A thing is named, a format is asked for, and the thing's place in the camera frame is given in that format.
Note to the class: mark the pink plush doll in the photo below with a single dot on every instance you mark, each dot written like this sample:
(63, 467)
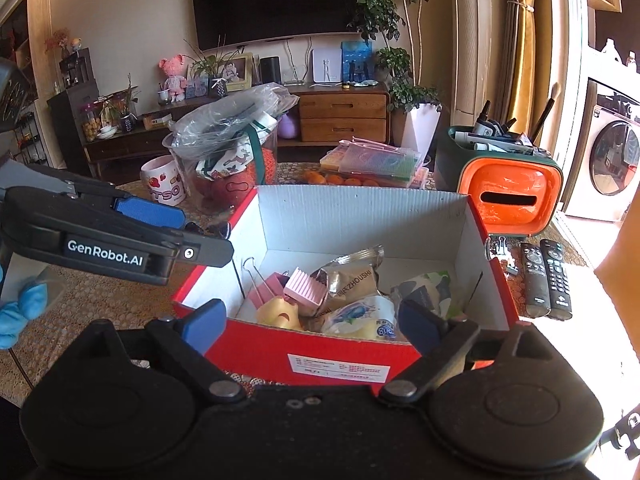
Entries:
(174, 80)

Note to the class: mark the white bowl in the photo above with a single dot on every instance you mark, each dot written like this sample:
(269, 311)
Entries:
(107, 132)

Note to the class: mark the red cardboard box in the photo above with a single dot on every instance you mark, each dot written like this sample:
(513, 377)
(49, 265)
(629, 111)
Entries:
(250, 345)

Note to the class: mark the dried flower vase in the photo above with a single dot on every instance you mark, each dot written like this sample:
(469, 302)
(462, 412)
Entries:
(62, 42)

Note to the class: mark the glass snack jar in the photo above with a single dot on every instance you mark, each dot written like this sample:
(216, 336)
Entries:
(90, 127)

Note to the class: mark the plastic bag of apples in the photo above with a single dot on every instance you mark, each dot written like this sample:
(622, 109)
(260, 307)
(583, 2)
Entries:
(270, 155)

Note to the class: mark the dark wall rack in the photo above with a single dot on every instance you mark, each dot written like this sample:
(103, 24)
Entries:
(20, 120)

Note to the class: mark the green and white packet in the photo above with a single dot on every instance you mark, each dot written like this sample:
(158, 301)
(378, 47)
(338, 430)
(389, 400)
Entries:
(425, 290)

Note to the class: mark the purple round toy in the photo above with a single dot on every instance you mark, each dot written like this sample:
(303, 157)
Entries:
(289, 127)

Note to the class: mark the clear plastic bag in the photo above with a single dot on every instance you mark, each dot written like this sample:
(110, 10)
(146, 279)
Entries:
(225, 115)

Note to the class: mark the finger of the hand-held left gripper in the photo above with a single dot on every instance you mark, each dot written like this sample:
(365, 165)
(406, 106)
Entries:
(205, 252)
(150, 211)

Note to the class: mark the white plush brooch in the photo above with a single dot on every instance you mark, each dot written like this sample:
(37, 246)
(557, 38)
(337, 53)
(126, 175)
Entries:
(280, 315)

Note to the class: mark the black remote control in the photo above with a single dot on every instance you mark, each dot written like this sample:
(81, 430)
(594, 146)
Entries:
(556, 280)
(534, 280)

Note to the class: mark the small white cup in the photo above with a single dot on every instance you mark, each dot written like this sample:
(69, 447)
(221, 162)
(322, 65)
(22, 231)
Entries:
(164, 97)

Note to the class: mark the dark shelf unit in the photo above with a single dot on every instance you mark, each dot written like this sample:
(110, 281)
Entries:
(70, 105)

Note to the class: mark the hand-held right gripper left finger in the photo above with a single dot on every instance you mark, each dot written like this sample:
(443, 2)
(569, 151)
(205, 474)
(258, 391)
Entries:
(206, 325)

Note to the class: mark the wooden television cabinet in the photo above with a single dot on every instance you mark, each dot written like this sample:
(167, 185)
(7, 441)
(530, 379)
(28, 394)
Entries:
(345, 110)

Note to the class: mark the green ribbon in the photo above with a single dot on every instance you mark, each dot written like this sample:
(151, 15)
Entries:
(256, 155)

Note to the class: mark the black television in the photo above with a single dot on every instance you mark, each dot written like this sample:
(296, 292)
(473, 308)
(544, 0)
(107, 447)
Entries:
(280, 0)

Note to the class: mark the silver snack packet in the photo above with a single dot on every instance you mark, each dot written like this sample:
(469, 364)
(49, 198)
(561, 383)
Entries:
(350, 280)

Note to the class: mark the pink binder clip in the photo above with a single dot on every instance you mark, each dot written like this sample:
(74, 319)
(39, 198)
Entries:
(270, 289)

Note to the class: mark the person's left hand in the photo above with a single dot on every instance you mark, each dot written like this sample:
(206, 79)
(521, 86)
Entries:
(20, 310)

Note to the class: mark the green and orange organizer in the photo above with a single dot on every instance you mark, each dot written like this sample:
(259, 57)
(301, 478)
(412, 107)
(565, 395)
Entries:
(505, 195)

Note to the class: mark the white detergent bottle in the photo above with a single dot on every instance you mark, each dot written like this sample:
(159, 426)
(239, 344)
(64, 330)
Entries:
(609, 52)

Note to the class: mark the pile of tangerines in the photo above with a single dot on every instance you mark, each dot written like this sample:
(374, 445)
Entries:
(345, 180)

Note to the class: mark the pink ribbed clip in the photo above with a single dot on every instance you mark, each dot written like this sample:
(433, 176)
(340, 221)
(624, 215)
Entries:
(305, 287)

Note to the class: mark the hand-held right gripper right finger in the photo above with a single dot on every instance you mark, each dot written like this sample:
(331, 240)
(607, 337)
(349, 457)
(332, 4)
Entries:
(417, 322)

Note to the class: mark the cream photo frame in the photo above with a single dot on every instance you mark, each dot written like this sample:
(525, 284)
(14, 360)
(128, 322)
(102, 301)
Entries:
(239, 72)

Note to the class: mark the blue picture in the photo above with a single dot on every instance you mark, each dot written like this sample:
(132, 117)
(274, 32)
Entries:
(357, 60)

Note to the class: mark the pink strawberry mug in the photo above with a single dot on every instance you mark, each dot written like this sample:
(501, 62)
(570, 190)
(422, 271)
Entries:
(162, 182)

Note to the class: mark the black speaker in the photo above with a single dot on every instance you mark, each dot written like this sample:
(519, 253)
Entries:
(270, 70)

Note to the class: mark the white washing machine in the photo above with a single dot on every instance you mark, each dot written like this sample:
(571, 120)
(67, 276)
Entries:
(605, 160)

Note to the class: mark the white tall planter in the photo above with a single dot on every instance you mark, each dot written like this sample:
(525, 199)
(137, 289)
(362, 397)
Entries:
(420, 130)

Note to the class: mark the black binder clip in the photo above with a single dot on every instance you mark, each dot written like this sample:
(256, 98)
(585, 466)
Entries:
(510, 267)
(496, 247)

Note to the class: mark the tall leafy plant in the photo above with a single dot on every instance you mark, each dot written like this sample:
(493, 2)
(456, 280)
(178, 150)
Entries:
(395, 60)

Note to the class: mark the thin plant in dark pot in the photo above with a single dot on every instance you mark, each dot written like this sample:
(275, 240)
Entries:
(125, 120)

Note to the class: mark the clear craft organizer box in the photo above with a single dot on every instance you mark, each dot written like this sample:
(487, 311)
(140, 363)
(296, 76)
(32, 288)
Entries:
(375, 160)

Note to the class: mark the small picture card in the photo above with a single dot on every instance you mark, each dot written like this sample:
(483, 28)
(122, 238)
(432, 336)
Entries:
(197, 87)

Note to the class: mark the white flat device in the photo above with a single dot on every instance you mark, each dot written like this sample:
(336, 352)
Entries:
(326, 65)

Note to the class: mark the yellow and white box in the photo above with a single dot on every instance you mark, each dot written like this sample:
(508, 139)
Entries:
(157, 121)

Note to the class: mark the printed fabric pouch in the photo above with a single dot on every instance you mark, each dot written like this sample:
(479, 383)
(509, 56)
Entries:
(225, 162)

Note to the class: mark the beige curtain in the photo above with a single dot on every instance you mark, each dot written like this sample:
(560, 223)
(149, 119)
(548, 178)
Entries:
(530, 35)

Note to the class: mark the small potted plant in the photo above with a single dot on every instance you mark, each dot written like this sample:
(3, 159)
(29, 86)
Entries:
(218, 87)

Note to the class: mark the clear bread packet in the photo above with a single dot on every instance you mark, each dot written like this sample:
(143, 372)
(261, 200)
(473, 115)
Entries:
(360, 321)

